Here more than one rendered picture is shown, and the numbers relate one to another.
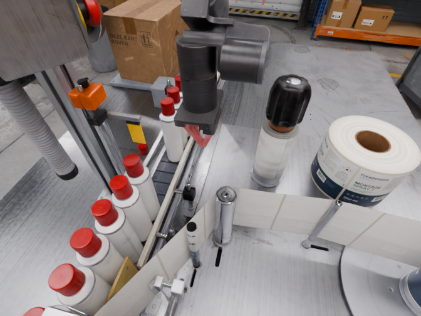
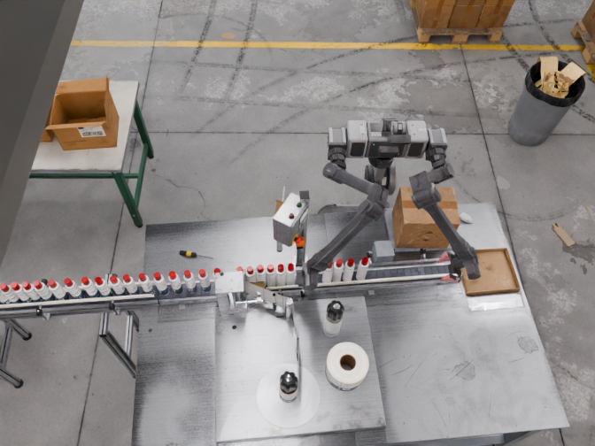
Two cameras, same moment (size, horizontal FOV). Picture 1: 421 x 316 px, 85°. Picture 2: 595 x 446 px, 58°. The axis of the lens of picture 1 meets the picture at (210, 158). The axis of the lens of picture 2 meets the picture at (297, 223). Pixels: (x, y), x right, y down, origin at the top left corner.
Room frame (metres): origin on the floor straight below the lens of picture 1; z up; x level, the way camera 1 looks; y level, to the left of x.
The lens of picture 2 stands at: (-0.12, -1.04, 3.53)
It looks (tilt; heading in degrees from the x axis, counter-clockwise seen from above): 58 degrees down; 70
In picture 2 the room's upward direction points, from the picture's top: 3 degrees clockwise
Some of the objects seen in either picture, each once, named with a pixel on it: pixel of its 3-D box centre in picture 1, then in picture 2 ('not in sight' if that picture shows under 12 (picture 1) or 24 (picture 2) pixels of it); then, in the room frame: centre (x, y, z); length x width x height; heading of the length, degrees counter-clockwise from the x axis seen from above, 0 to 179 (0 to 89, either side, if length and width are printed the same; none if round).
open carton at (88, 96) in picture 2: not in sight; (83, 111); (-0.62, 1.65, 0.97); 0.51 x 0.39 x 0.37; 78
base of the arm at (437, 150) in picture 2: not in sight; (436, 157); (1.11, 0.33, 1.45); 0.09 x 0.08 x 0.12; 163
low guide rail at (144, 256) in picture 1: (202, 112); (365, 281); (0.68, 0.03, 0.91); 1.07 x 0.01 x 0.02; 167
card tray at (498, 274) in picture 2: not in sight; (487, 270); (1.37, -0.09, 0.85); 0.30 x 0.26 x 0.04; 167
